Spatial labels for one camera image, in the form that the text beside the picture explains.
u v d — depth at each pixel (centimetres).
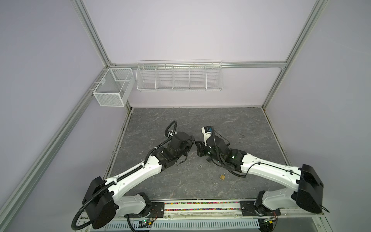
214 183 83
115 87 102
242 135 104
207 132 68
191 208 75
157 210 74
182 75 99
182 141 57
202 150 67
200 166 89
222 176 85
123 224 71
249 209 74
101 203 39
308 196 40
